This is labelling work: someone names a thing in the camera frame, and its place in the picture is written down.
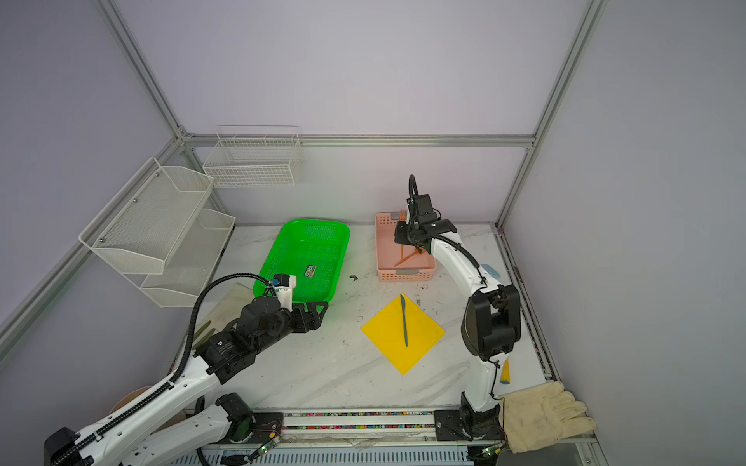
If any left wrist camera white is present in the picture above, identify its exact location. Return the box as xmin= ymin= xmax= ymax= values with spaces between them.
xmin=270 ymin=274 xmax=297 ymax=311

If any green plastic basket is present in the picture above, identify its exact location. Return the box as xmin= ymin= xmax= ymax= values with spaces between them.
xmin=260 ymin=219 xmax=351 ymax=303

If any white mesh two-tier shelf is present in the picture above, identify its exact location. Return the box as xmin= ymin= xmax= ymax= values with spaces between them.
xmin=79 ymin=158 xmax=235 ymax=308

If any light blue garden trowel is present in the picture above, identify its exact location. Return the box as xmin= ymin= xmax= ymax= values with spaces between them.
xmin=481 ymin=263 xmax=500 ymax=281

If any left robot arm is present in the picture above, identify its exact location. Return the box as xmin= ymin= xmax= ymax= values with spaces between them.
xmin=44 ymin=273 xmax=328 ymax=465

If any cream work glove right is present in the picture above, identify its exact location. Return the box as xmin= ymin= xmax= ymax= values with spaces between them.
xmin=502 ymin=382 xmax=596 ymax=454

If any teal plastic knife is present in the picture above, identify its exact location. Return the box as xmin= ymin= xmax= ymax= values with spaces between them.
xmin=399 ymin=294 xmax=409 ymax=348

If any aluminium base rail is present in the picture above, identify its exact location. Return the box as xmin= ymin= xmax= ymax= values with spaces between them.
xmin=232 ymin=407 xmax=514 ymax=452

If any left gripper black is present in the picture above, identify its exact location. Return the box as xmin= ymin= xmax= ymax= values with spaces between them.
xmin=254 ymin=300 xmax=328 ymax=355

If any orange plastic fork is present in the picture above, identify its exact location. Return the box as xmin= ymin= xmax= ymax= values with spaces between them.
xmin=394 ymin=248 xmax=424 ymax=268

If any paper bag with greens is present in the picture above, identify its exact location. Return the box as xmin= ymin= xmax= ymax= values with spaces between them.
xmin=110 ymin=386 xmax=150 ymax=415

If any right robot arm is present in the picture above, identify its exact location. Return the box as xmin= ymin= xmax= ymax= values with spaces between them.
xmin=394 ymin=186 xmax=522 ymax=441

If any blue yellow garden rake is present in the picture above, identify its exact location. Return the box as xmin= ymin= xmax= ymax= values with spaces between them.
xmin=499 ymin=358 xmax=511 ymax=386

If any yellow paper napkin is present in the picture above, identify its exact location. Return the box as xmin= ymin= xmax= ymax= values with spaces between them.
xmin=361 ymin=294 xmax=446 ymax=376

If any white wire basket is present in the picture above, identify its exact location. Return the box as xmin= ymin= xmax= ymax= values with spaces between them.
xmin=203 ymin=125 xmax=304 ymax=188

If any pink plastic basket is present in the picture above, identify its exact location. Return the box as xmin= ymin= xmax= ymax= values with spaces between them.
xmin=375 ymin=212 xmax=437 ymax=283

